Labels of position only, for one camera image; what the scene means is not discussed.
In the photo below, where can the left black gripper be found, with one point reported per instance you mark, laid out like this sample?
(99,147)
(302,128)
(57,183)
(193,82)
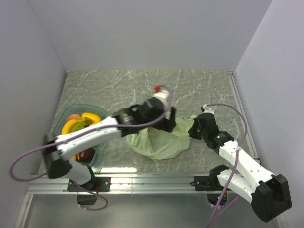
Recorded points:
(167,124)

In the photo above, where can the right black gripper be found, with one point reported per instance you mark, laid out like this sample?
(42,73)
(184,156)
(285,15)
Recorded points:
(192,131)

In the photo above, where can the green plastic bag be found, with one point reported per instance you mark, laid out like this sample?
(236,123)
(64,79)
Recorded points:
(160,145)

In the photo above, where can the dark red apple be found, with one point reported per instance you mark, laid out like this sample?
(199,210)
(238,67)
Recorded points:
(86,155)

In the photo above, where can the green grape bunch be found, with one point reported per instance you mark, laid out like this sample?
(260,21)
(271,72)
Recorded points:
(79,126)

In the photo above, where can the yellow banana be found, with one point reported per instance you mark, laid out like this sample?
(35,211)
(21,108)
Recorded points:
(68,125)

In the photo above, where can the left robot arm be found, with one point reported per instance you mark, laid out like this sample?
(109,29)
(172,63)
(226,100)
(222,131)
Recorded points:
(58,155)

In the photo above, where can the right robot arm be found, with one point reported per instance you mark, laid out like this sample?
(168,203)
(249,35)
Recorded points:
(268,194)

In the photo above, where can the yellow mango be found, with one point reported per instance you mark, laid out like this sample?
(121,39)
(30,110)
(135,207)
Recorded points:
(91,116)

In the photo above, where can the peach in tray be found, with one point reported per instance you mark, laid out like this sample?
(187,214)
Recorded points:
(74,117)

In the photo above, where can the teal plastic tray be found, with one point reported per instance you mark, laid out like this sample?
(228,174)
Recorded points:
(79,109)

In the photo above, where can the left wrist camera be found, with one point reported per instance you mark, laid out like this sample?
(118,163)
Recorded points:
(163,93)

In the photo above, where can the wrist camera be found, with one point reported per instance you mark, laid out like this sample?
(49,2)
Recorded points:
(207,110)
(163,93)

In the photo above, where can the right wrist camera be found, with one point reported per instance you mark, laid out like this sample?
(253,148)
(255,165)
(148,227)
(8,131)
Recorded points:
(207,110)

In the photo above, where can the aluminium rail right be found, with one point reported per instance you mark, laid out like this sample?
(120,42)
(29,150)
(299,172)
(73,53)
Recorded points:
(249,138)

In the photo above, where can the aluminium rail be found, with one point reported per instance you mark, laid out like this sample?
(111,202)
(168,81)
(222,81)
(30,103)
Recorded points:
(249,138)
(122,183)

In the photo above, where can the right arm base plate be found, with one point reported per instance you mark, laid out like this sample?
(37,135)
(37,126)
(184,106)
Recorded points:
(201,183)

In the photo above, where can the aluminium rail front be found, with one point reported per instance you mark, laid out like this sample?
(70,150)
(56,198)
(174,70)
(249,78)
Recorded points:
(122,183)

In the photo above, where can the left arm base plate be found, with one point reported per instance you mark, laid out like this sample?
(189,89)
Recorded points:
(101,184)

